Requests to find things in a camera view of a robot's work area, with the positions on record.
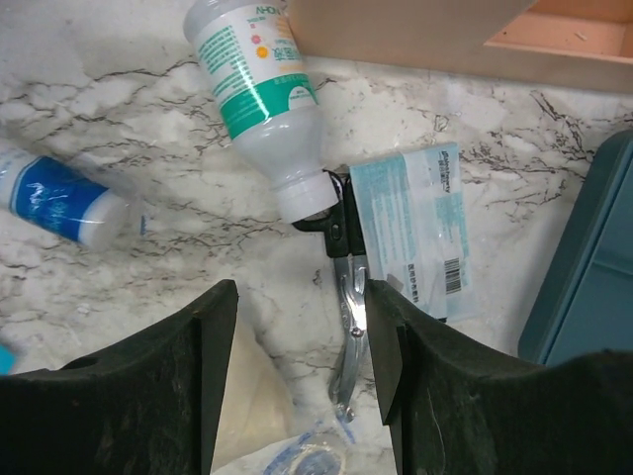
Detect dark teal divided tray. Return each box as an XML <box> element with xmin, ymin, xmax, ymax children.
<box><xmin>517</xmin><ymin>131</ymin><xmax>632</xmax><ymax>366</ymax></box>

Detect white bottle blue label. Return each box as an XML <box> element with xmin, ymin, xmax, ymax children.
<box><xmin>1</xmin><ymin>142</ymin><xmax>131</xmax><ymax>250</ymax></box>

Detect tape roll in bag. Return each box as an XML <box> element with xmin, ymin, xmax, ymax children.
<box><xmin>261</xmin><ymin>421</ymin><xmax>356</xmax><ymax>475</ymax></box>

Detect white bottle green label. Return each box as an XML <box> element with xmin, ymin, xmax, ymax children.
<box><xmin>183</xmin><ymin>1</ymin><xmax>338</xmax><ymax>223</ymax></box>

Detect zip bag of bandages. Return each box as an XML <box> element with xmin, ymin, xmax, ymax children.
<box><xmin>212</xmin><ymin>320</ymin><xmax>296</xmax><ymax>471</ymax></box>

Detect orange plastic file organizer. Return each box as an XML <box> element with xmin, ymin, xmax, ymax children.
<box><xmin>287</xmin><ymin>0</ymin><xmax>632</xmax><ymax>94</ymax></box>

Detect black handled scissors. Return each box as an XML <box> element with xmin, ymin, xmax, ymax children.
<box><xmin>293</xmin><ymin>171</ymin><xmax>369</xmax><ymax>423</ymax></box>

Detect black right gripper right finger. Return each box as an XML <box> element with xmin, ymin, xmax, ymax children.
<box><xmin>365</xmin><ymin>281</ymin><xmax>632</xmax><ymax>474</ymax></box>

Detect light blue mask packet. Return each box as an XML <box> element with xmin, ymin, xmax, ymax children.
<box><xmin>349</xmin><ymin>142</ymin><xmax>478</xmax><ymax>323</ymax></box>

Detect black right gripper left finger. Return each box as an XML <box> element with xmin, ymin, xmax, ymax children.
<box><xmin>1</xmin><ymin>280</ymin><xmax>238</xmax><ymax>474</ymax></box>

